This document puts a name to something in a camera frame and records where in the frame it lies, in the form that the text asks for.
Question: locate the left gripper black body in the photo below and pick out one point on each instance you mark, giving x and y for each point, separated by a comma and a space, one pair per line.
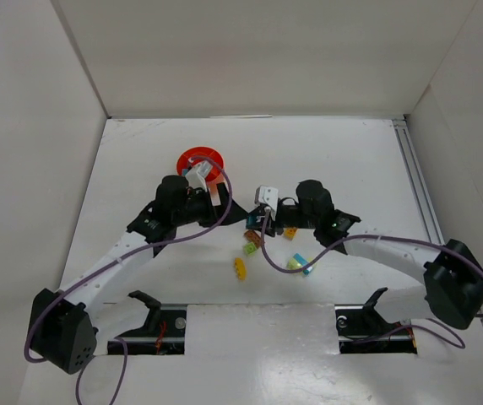
221, 204

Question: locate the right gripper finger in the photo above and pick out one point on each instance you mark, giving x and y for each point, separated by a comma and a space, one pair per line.
268, 228
259, 212

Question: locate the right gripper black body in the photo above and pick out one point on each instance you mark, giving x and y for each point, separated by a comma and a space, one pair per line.
268, 221

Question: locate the teal lego brick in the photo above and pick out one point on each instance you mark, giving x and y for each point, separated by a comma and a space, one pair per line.
252, 222

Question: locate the orange square lego brick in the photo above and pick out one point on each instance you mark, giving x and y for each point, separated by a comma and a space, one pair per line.
290, 233

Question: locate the yellow curved lego brick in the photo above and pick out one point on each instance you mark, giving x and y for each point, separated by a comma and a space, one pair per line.
240, 269

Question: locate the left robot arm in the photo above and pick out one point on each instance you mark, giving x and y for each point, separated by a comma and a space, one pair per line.
64, 326

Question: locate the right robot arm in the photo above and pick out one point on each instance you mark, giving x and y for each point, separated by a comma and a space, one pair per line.
449, 279

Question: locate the brown lego plate left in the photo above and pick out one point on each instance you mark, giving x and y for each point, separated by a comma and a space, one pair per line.
253, 237

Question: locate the lime green lego brick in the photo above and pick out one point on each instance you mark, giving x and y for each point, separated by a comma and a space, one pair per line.
250, 248

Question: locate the pale yellow lego brick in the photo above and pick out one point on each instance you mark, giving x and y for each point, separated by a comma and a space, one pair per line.
297, 262

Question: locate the turquoise lego brick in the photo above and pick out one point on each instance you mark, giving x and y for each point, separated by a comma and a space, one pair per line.
305, 266

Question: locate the orange round divided container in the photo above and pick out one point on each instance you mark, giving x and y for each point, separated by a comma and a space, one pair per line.
195, 155

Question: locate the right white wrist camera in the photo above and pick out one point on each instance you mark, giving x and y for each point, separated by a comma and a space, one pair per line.
268, 198

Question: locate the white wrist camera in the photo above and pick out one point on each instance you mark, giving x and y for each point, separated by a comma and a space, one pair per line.
196, 176
268, 198

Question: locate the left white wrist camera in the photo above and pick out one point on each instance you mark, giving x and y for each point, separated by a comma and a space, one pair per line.
196, 176

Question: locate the aluminium rail right side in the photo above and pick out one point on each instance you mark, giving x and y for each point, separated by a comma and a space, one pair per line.
417, 181

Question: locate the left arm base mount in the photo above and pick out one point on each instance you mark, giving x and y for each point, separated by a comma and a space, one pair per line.
153, 328

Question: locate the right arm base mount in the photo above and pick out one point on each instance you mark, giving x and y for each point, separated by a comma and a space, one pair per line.
361, 330

